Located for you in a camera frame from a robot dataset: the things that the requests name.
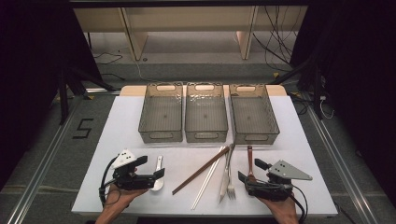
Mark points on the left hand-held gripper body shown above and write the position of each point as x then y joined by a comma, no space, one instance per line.
130,180

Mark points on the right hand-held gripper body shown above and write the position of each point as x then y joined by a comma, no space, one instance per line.
271,189

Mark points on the white spoon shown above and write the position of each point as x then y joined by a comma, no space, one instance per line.
158,183

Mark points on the reddish-brown spoon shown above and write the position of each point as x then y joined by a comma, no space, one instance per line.
250,161

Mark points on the silver fork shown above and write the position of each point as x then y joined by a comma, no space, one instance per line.
231,191

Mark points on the silver table knife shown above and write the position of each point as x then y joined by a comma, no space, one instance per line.
224,186

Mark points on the grey transparent plastic bin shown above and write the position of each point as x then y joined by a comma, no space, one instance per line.
162,115
253,116
205,115

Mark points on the person's left hand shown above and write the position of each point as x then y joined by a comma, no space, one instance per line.
120,197

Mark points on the person's right hand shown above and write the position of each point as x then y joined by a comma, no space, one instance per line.
285,209

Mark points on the black metal stand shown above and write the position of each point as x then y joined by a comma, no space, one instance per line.
317,93
63,102

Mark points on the dark curtain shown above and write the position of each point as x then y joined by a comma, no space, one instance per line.
358,62
31,62

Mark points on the light wooden desk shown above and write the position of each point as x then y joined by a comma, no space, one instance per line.
186,18

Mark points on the aluminium floor rail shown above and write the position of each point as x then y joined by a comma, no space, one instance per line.
40,174
345,174

